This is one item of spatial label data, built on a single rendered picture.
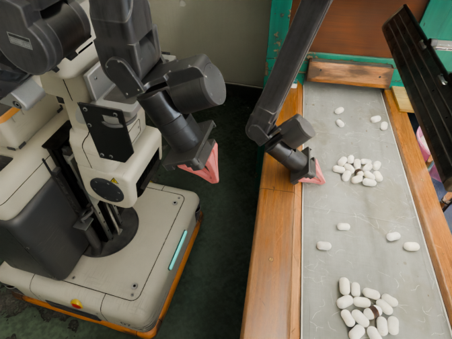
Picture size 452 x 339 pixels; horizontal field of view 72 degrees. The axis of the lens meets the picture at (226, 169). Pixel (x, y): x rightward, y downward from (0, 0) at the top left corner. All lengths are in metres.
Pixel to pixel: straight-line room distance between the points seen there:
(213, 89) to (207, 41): 1.99
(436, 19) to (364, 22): 0.21
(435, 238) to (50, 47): 0.87
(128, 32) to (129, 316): 1.03
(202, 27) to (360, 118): 1.48
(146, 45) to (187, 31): 1.99
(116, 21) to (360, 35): 0.99
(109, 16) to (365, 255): 0.72
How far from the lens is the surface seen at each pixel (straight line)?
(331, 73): 1.27
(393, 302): 0.79
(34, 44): 0.49
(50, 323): 1.67
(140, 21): 0.44
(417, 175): 1.04
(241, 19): 2.29
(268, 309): 0.70
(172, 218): 1.41
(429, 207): 0.98
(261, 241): 0.77
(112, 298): 1.29
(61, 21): 0.52
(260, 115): 0.78
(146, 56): 0.46
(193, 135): 0.50
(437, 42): 0.87
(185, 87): 0.43
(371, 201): 0.95
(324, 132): 1.12
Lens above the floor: 1.43
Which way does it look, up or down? 47 degrees down
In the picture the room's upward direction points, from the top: straight up
